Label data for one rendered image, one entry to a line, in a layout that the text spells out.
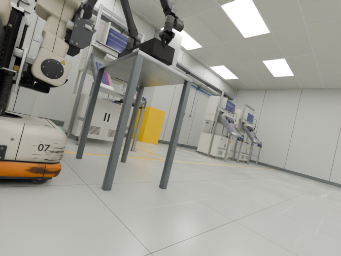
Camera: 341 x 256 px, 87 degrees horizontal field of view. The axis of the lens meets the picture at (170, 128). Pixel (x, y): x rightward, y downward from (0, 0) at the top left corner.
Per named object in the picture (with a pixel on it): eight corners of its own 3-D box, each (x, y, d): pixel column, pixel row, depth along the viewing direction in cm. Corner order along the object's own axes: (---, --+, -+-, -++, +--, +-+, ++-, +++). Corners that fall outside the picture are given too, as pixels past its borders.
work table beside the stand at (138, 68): (103, 190, 98) (139, 49, 100) (75, 157, 152) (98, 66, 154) (166, 189, 127) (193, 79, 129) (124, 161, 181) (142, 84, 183)
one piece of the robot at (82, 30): (61, 38, 95) (71, -1, 95) (54, 49, 116) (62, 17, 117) (92, 53, 105) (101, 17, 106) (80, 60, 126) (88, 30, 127)
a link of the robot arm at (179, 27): (165, 12, 123) (172, 3, 116) (178, 20, 129) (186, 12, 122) (163, 27, 121) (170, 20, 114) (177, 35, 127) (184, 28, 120)
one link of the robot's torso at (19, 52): (-1, 88, 87) (13, 39, 88) (4, 90, 109) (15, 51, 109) (62, 104, 104) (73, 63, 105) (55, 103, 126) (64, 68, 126)
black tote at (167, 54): (115, 66, 157) (117, 54, 157) (133, 73, 168) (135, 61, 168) (151, 54, 113) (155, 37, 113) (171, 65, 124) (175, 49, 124)
